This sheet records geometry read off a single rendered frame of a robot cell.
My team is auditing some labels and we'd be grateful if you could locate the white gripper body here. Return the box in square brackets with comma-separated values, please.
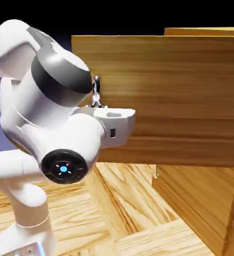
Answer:
[85, 104, 109, 111]

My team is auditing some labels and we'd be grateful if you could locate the light wood cabinet door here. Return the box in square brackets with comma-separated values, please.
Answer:
[71, 34, 234, 168]
[152, 164, 234, 256]

